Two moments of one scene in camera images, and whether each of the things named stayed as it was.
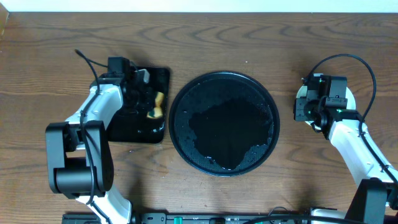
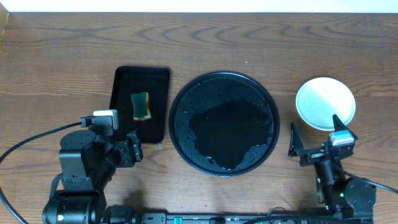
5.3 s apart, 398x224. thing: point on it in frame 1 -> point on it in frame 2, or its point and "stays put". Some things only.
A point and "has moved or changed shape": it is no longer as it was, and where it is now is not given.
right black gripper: (298, 114) -> (296, 146)
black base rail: (198, 218) stays put
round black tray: (224, 124) stays put
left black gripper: (144, 94) -> (133, 149)
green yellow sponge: (157, 112) has moved or changed shape
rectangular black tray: (137, 127) stays put
